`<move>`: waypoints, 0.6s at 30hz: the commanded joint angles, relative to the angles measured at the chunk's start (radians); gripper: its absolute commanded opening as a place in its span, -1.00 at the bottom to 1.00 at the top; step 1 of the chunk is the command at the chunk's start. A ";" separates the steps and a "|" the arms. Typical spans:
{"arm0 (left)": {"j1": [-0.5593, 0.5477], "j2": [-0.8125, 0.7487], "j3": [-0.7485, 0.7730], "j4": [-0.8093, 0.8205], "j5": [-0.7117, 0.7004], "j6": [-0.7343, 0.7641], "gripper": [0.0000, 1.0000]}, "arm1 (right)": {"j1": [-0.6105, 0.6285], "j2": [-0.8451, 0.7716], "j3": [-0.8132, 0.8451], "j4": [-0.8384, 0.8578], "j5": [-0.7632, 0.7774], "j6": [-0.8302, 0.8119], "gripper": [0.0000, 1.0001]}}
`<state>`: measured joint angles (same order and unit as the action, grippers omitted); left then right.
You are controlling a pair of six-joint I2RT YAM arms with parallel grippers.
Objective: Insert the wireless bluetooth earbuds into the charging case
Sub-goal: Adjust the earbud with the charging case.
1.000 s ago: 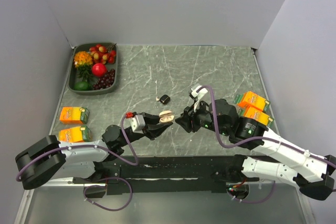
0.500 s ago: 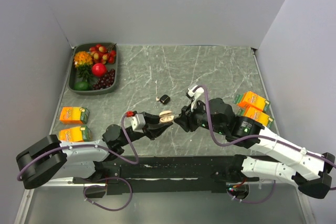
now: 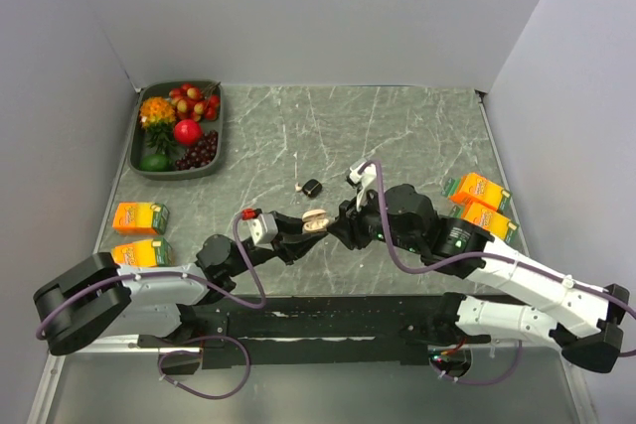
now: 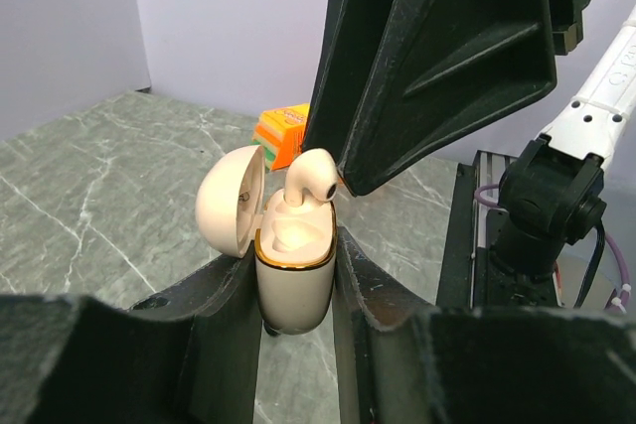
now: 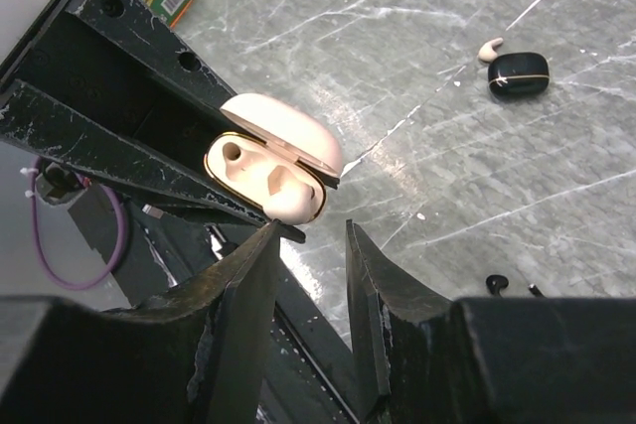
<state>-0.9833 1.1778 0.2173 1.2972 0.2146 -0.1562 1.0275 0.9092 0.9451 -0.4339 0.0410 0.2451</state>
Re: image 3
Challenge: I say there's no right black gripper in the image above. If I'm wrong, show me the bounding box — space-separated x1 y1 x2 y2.
325 185 422 253

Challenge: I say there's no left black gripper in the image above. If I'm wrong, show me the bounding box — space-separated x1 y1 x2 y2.
228 212 328 278

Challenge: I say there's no beige earbud charging case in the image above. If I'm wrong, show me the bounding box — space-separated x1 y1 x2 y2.
301 210 331 233

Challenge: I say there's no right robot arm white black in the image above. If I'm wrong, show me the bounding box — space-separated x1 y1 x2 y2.
327 185 629 373

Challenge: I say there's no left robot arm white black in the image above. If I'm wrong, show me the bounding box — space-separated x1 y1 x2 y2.
34 210 330 356

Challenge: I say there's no black earbud charging case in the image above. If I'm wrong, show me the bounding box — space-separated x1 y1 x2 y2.
301 179 323 199

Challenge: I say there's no dark grape bunch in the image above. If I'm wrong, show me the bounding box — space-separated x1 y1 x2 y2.
175 130 219 171

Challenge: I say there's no orange juice box upper right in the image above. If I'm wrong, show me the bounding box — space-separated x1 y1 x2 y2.
441 172 512 212

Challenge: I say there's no orange juice box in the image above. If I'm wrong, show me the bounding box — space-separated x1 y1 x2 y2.
451 203 519 243
112 202 170 235
110 237 173 268
441 172 512 212

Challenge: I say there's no orange juice box lower right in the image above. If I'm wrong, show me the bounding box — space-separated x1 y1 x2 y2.
451 203 519 243

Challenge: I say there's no orange juice box lower left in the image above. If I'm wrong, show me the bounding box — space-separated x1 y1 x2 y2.
110 237 173 268

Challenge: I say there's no red apple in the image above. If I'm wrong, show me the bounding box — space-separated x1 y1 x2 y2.
173 119 204 147

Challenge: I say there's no dark grey fruit tray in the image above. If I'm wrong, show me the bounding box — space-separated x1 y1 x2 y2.
128 79 224 181

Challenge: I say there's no green avocado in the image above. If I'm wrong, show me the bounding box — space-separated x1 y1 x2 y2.
138 153 173 173

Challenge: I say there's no orange juice box upper left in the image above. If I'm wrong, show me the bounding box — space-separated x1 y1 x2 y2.
112 202 170 235

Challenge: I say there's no red cherry bunch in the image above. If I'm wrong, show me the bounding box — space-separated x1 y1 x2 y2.
168 82 221 122

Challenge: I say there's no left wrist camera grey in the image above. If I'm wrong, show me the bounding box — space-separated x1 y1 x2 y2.
241 209 278 247

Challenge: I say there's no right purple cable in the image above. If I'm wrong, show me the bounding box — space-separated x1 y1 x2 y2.
362 159 636 386

